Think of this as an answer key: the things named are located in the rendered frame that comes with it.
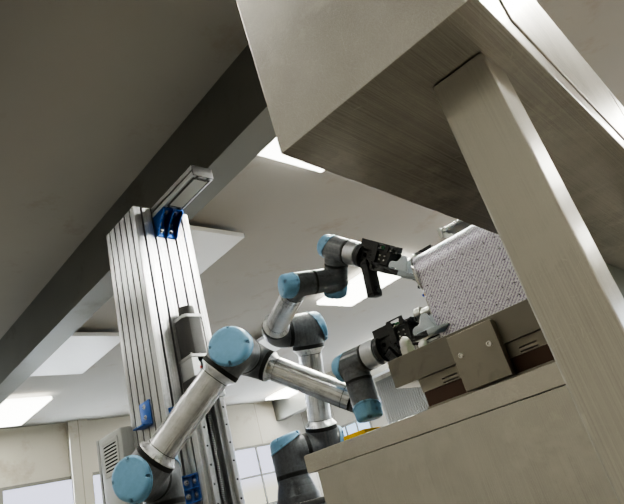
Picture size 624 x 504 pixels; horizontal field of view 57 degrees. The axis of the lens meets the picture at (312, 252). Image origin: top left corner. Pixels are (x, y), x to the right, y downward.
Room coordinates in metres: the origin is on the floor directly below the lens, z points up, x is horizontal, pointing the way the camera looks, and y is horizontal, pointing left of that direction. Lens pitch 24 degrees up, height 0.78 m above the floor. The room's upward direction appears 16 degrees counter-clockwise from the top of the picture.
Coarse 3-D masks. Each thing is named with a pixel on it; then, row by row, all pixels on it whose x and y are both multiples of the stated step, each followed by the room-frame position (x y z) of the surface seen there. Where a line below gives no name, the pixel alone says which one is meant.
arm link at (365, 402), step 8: (360, 376) 1.53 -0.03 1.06; (368, 376) 1.54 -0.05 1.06; (352, 384) 1.53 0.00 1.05; (360, 384) 1.53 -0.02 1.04; (368, 384) 1.53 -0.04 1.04; (352, 392) 1.54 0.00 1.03; (360, 392) 1.53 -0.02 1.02; (368, 392) 1.53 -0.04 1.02; (376, 392) 1.55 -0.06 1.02; (352, 400) 1.54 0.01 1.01; (360, 400) 1.53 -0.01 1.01; (368, 400) 1.53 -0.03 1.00; (376, 400) 1.54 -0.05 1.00; (360, 408) 1.53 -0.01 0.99; (368, 408) 1.53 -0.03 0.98; (376, 408) 1.54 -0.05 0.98; (360, 416) 1.54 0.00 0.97; (368, 416) 1.53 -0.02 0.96; (376, 416) 1.54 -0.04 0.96
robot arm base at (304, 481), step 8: (296, 472) 2.05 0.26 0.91; (304, 472) 2.07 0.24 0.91; (280, 480) 2.06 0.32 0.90; (288, 480) 2.05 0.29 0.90; (296, 480) 2.05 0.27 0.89; (304, 480) 2.06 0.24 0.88; (312, 480) 2.10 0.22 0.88; (280, 488) 2.06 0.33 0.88; (288, 488) 2.04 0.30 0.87; (296, 488) 2.05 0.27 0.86; (304, 488) 2.05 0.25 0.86; (312, 488) 2.07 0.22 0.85; (280, 496) 2.06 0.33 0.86; (288, 496) 2.04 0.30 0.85; (296, 496) 2.03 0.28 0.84; (304, 496) 2.04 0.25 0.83; (312, 496) 2.05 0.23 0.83; (320, 496) 2.10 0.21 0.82
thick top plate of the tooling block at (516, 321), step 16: (528, 304) 1.06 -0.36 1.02; (480, 320) 1.12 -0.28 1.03; (496, 320) 1.10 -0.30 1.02; (512, 320) 1.09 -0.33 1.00; (528, 320) 1.07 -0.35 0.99; (448, 336) 1.17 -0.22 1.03; (512, 336) 1.09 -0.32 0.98; (416, 352) 1.22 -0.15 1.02; (432, 352) 1.20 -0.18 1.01; (448, 352) 1.18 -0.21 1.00; (400, 368) 1.25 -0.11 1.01; (416, 368) 1.23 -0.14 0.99; (432, 368) 1.20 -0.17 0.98; (400, 384) 1.26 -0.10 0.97; (416, 384) 1.29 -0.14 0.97
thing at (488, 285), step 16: (496, 256) 1.27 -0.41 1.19; (464, 272) 1.32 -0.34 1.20; (480, 272) 1.30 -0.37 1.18; (496, 272) 1.28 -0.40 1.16; (512, 272) 1.26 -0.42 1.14; (432, 288) 1.38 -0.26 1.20; (448, 288) 1.36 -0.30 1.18; (464, 288) 1.33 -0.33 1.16; (480, 288) 1.31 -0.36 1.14; (496, 288) 1.29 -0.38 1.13; (512, 288) 1.27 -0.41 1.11; (432, 304) 1.39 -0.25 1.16; (448, 304) 1.37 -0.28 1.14; (464, 304) 1.34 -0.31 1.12; (480, 304) 1.32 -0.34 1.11; (496, 304) 1.30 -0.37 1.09; (512, 304) 1.28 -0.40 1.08; (448, 320) 1.37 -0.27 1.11; (464, 320) 1.35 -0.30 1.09
